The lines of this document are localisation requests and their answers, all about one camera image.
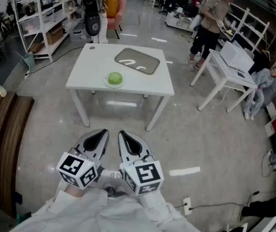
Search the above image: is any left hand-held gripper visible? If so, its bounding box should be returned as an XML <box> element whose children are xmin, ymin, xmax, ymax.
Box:
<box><xmin>56</xmin><ymin>129</ymin><xmax>110</xmax><ymax>190</ymax></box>

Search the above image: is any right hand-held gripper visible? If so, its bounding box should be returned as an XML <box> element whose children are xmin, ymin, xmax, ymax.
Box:
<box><xmin>117</xmin><ymin>130</ymin><xmax>164</xmax><ymax>195</ymax></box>

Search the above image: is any white plate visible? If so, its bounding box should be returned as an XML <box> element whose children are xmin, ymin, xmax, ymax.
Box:
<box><xmin>103</xmin><ymin>75</ymin><xmax>126</xmax><ymax>89</ymax></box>

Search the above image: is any green cabbage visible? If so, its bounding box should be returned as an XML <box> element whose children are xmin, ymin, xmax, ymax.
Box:
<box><xmin>107</xmin><ymin>72</ymin><xmax>123</xmax><ymax>85</ymax></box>

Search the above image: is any grey tray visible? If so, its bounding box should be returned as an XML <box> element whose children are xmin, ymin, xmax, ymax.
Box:
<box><xmin>114</xmin><ymin>48</ymin><xmax>161</xmax><ymax>76</ymax></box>

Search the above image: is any person's right forearm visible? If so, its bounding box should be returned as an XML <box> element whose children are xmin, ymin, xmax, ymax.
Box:
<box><xmin>137</xmin><ymin>189</ymin><xmax>194</xmax><ymax>229</ymax></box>

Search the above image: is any person's left forearm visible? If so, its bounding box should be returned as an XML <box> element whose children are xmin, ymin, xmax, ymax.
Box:
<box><xmin>35</xmin><ymin>184</ymin><xmax>109</xmax><ymax>229</ymax></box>

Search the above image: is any person's torso in white coat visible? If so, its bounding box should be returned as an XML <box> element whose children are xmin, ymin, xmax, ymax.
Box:
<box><xmin>11</xmin><ymin>189</ymin><xmax>200</xmax><ymax>232</ymax></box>

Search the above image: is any mint green bin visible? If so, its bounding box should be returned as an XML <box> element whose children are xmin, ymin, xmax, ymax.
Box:
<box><xmin>23</xmin><ymin>51</ymin><xmax>36</xmax><ymax>73</ymax></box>

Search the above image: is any white metal shelving rack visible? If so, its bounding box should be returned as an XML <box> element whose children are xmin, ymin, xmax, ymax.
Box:
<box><xmin>12</xmin><ymin>0</ymin><xmax>88</xmax><ymax>63</ymax></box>
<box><xmin>221</xmin><ymin>2</ymin><xmax>276</xmax><ymax>55</ymax></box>

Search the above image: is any small flat cardboard box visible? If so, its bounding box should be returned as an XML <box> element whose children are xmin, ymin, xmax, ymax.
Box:
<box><xmin>29</xmin><ymin>42</ymin><xmax>45</xmax><ymax>54</ymax></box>

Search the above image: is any large open cardboard box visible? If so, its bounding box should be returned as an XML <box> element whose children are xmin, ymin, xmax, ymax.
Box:
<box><xmin>46</xmin><ymin>27</ymin><xmax>64</xmax><ymax>45</ymax></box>

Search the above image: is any black round backpack unit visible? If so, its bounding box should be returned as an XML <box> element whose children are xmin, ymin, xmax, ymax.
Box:
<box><xmin>84</xmin><ymin>13</ymin><xmax>102</xmax><ymax>36</ymax></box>

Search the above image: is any white side table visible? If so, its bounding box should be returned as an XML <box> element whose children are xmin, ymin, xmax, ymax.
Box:
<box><xmin>190</xmin><ymin>48</ymin><xmax>258</xmax><ymax>113</ymax></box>

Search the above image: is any pink orange armchair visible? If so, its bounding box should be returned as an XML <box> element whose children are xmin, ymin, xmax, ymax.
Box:
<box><xmin>106</xmin><ymin>0</ymin><xmax>127</xmax><ymax>40</ymax></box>

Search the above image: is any white low cart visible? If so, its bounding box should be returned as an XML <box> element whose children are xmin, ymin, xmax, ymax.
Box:
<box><xmin>164</xmin><ymin>11</ymin><xmax>193</xmax><ymax>31</ymax></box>

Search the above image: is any white boxy appliance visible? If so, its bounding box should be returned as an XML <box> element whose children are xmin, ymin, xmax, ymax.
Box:
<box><xmin>219</xmin><ymin>41</ymin><xmax>255</xmax><ymax>73</ymax></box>

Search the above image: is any black floor cable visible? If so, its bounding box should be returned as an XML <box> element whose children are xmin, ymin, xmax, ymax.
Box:
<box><xmin>188</xmin><ymin>190</ymin><xmax>260</xmax><ymax>210</ymax></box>

